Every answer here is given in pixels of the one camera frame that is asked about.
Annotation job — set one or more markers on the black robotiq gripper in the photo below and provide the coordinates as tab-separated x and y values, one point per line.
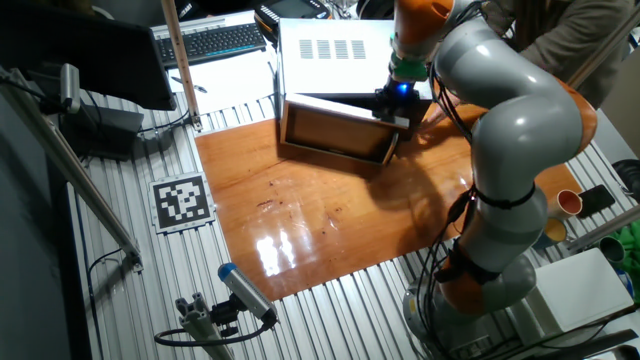
397	102

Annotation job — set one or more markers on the silver microwave oven body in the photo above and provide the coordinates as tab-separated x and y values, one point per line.
330	70

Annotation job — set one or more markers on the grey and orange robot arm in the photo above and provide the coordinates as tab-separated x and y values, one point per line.
520	125

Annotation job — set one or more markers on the bare person hand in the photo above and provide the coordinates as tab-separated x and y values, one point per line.
440	116

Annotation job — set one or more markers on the black and orange teach pendant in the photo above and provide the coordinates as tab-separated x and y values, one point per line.
292	10

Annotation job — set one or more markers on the white paper sheets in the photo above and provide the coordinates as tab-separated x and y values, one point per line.
225	80

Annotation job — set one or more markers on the person in grey jacket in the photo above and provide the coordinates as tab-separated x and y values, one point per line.
565	35

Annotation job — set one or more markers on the black computer keyboard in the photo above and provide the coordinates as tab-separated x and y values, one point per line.
210	42

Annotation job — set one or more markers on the cream cup with orange inside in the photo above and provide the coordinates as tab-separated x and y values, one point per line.
567	202

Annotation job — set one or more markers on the blue cup with yellow inside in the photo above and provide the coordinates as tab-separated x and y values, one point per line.
552	232

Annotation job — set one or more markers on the black pen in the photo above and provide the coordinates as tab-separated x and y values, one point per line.
189	84

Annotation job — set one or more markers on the black smartphone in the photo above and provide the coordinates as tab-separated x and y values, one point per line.
596	201

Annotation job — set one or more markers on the black and white marker plate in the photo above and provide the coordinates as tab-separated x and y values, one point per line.
181	201

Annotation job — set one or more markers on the black round object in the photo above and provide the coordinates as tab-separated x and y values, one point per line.
629	177

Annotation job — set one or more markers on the green cup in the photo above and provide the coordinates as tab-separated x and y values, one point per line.
612	250

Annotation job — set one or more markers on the white box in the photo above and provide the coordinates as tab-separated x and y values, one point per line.
580	292

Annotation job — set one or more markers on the green cloth object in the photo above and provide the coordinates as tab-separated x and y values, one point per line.
631	240

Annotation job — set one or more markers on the black flat box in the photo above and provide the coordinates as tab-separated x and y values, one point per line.
102	132

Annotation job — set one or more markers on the black computer monitor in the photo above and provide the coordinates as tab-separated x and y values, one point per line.
85	55

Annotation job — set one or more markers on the grey webcam on beam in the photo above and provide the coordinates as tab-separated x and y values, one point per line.
70	87

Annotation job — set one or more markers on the upright wooden post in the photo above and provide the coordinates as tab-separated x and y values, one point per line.
180	60

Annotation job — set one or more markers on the silver camera with blue end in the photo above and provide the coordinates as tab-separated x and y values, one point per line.
247	292

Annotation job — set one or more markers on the short aluminium frame beam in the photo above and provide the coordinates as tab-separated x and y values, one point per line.
605	227

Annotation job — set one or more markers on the grey aluminium camera bracket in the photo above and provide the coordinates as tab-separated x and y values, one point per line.
200	325

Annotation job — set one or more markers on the long aluminium frame beam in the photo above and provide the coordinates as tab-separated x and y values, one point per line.
65	160

